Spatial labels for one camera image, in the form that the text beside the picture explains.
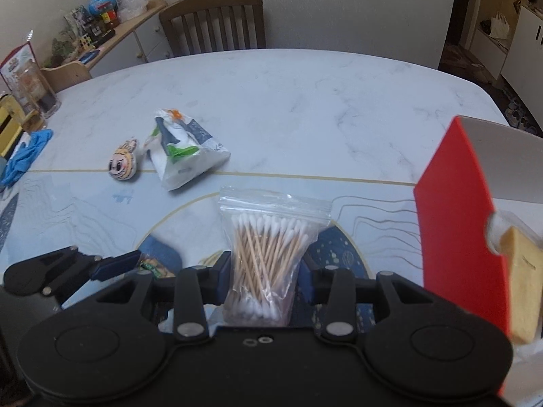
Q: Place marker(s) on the yellow tissue box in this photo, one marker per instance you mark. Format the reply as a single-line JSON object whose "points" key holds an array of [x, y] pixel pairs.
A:
{"points": [[10, 127]]}

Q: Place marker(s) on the round face plush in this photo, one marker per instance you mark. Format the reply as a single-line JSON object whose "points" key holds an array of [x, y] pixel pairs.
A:
{"points": [[123, 163]]}

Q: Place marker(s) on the bag of cotton swabs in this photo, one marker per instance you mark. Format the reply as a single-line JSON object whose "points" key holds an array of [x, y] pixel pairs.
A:
{"points": [[267, 246]]}

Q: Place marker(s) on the tall glass jar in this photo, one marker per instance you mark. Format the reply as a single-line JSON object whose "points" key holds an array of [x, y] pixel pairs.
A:
{"points": [[44, 97]]}

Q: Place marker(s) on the red and white box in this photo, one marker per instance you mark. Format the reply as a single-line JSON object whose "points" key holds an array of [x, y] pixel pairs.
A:
{"points": [[454, 220]]}

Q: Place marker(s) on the green plant figurine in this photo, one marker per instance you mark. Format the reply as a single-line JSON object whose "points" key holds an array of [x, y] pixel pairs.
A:
{"points": [[63, 48]]}

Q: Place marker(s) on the wooden sideboard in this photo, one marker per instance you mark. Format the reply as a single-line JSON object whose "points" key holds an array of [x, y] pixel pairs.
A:
{"points": [[144, 38]]}

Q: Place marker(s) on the light wooden chair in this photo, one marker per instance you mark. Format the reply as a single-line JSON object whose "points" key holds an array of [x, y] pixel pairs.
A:
{"points": [[68, 74]]}

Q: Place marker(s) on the red bordered package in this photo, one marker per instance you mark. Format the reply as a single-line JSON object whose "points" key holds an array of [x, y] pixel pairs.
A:
{"points": [[17, 61]]}

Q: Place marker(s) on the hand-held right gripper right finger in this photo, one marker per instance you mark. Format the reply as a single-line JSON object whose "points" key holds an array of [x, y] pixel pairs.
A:
{"points": [[314, 282]]}

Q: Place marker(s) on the bagged yellow sponge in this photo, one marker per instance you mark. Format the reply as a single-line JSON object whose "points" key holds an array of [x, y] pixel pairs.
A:
{"points": [[524, 284]]}

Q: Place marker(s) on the dark wooden chair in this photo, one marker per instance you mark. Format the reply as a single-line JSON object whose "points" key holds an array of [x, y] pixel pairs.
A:
{"points": [[212, 0]]}

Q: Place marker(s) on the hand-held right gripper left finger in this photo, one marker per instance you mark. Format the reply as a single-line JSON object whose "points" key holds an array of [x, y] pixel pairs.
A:
{"points": [[222, 271]]}

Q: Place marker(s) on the white cabinet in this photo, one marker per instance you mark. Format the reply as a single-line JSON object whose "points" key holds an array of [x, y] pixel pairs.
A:
{"points": [[526, 46]]}

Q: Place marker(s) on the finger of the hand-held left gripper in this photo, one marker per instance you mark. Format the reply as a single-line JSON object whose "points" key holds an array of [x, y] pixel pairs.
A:
{"points": [[116, 265]]}

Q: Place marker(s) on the blue cloth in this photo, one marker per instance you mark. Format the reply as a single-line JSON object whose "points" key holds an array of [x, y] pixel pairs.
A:
{"points": [[25, 152]]}

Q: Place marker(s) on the clear plastic bag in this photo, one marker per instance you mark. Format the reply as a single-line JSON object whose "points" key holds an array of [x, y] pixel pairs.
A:
{"points": [[131, 6]]}

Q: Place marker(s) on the white shopping bag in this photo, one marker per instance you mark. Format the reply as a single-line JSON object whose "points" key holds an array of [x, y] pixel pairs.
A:
{"points": [[499, 25]]}

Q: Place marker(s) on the blue globe ball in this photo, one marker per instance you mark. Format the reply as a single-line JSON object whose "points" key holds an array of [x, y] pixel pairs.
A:
{"points": [[104, 2]]}

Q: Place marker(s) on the white and green packet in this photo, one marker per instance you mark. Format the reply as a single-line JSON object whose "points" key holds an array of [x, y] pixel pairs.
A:
{"points": [[182, 165]]}

